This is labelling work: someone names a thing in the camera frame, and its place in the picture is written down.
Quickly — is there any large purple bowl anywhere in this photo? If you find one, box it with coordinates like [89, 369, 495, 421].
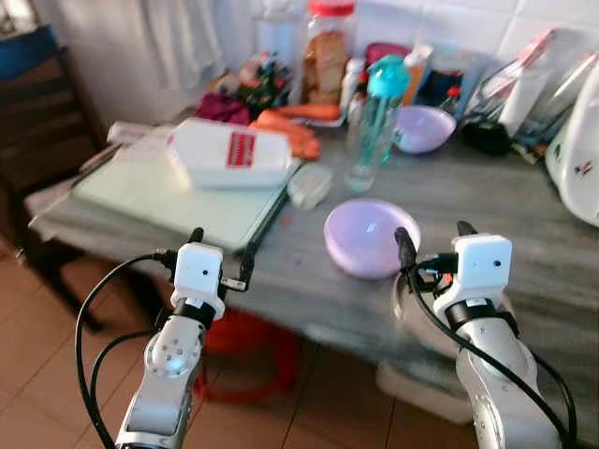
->
[324, 198, 422, 280]

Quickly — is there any pale green cutting board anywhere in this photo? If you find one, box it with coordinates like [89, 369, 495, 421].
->
[70, 150, 305, 253]

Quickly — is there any red plastic stool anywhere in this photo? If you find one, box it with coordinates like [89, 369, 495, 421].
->
[192, 309, 303, 404]

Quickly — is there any white slicer with red insert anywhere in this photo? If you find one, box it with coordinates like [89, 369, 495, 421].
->
[108, 117, 294, 191]

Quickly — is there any clear drinking glass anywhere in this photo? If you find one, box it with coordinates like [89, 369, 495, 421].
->
[344, 98, 389, 195]

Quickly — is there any black rounded object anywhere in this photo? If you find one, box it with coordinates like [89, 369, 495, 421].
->
[460, 117, 511, 156]

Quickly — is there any small lidded plastic container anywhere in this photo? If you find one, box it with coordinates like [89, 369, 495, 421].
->
[286, 166, 333, 210]

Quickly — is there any small purple bowl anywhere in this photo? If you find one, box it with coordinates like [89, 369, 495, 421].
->
[393, 106, 458, 155]

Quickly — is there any orange carrot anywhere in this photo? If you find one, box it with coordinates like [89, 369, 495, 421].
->
[281, 136, 322, 160]
[273, 103, 343, 122]
[253, 110, 319, 146]

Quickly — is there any small red capped sauce bottle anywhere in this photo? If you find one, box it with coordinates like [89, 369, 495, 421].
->
[440, 86, 464, 118]

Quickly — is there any white plastic tub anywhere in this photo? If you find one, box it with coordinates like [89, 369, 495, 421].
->
[374, 360, 474, 424]

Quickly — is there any maroon bag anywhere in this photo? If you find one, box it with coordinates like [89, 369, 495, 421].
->
[194, 92, 254, 125]

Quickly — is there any white kitchen cooking machine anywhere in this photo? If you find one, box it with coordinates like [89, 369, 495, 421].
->
[545, 58, 599, 226]

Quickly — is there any clear container with paper packet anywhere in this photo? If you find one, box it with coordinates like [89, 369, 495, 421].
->
[468, 28, 567, 143]

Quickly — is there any dark filled glass jar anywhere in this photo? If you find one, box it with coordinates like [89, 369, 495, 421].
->
[426, 56, 469, 109]

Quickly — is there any orange sauce bottle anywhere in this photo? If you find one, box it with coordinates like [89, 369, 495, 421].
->
[402, 44, 434, 106]

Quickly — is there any dark floral packet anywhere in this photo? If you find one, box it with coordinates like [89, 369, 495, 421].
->
[234, 51, 296, 113]

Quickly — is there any teal capped water bottle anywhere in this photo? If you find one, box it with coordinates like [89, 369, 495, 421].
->
[358, 55, 412, 169]

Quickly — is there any dark wooden chair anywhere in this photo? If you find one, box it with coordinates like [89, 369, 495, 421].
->
[0, 28, 106, 330]

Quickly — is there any pink lidded container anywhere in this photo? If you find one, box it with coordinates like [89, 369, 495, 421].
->
[363, 42, 413, 66]

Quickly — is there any white curtain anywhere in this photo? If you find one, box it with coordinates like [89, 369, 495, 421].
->
[33, 0, 227, 96]

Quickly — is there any red lidded biscuit jar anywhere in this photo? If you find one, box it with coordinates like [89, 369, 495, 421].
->
[299, 0, 358, 106]

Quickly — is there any clear lidded empty jar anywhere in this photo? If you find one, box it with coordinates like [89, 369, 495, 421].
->
[253, 0, 305, 76]

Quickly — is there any blue cloth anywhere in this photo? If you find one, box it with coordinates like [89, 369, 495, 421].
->
[0, 26, 59, 81]

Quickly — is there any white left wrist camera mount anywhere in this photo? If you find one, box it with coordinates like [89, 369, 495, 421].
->
[171, 242, 226, 320]

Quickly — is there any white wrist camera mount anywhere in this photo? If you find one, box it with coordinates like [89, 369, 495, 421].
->
[171, 242, 226, 320]
[432, 233, 514, 319]

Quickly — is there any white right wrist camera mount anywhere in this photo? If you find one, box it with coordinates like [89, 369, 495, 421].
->
[432, 233, 514, 319]

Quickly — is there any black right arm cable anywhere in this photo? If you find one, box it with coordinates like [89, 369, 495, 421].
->
[402, 262, 579, 449]

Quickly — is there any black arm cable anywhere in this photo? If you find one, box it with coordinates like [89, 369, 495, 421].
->
[74, 250, 179, 449]
[402, 262, 579, 449]

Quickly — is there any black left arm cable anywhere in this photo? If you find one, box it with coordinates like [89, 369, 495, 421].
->
[74, 250, 179, 449]

